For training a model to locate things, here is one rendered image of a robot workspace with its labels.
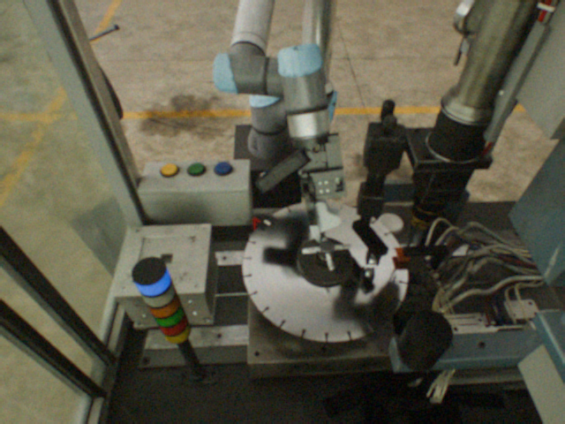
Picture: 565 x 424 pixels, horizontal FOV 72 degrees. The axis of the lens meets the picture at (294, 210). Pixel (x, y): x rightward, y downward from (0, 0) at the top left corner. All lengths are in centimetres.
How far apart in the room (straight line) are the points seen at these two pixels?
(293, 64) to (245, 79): 14
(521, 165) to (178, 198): 225
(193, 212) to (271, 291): 41
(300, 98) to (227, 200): 44
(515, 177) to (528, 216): 217
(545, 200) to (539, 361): 19
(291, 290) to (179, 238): 30
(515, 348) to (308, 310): 33
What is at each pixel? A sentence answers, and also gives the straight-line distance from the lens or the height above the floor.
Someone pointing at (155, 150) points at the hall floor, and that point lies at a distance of 262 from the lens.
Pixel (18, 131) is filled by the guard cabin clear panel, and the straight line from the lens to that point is 69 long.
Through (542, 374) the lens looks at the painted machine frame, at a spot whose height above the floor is 126.
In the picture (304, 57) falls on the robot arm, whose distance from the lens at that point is 68.
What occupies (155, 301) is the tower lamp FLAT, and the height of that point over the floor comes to 111.
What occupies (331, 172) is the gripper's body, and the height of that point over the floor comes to 113.
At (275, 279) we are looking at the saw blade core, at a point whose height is 95.
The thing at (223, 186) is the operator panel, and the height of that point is 90.
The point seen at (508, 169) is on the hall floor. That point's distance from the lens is 276.
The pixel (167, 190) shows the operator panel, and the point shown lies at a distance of 103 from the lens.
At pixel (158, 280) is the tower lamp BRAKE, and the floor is 116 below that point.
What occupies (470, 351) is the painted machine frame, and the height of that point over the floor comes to 105.
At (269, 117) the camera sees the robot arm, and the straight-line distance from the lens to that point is 121.
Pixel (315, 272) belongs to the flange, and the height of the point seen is 96.
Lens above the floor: 160
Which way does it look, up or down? 49 degrees down
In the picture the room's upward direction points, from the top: 2 degrees clockwise
